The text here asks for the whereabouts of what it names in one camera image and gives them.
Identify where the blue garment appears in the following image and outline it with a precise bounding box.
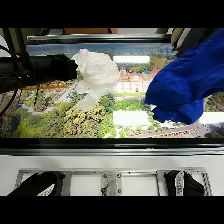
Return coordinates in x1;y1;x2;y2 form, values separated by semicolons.
143;28;224;126

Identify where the white garment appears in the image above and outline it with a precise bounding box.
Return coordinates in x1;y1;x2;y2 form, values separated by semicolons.
70;48;121;113

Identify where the silver frame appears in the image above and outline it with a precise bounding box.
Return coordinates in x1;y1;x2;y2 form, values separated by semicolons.
14;33;224;197

